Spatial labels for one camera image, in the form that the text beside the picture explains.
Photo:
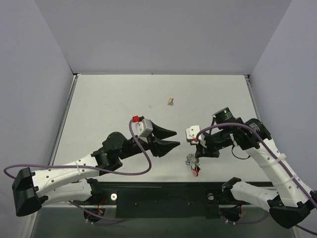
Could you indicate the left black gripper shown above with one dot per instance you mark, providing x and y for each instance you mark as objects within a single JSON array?
[{"x": 153, "y": 143}]

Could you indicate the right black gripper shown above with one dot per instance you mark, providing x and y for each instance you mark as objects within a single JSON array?
[{"x": 206, "y": 148}]

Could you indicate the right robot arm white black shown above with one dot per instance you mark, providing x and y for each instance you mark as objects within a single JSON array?
[{"x": 254, "y": 139}]

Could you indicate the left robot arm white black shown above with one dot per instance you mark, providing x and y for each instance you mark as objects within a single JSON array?
[{"x": 77, "y": 181}]

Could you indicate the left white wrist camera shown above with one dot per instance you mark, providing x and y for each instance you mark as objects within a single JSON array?
[{"x": 143, "y": 126}]

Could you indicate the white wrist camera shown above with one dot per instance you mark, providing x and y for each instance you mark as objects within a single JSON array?
[
  {"x": 191, "y": 136},
  {"x": 143, "y": 126}
]

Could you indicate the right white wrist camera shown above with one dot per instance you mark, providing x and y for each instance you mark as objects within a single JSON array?
[{"x": 191, "y": 136}]

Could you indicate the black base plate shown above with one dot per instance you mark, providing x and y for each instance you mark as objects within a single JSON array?
[{"x": 165, "y": 200}]

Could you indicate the aluminium frame rail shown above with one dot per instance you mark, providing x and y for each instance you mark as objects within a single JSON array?
[{"x": 240, "y": 191}]

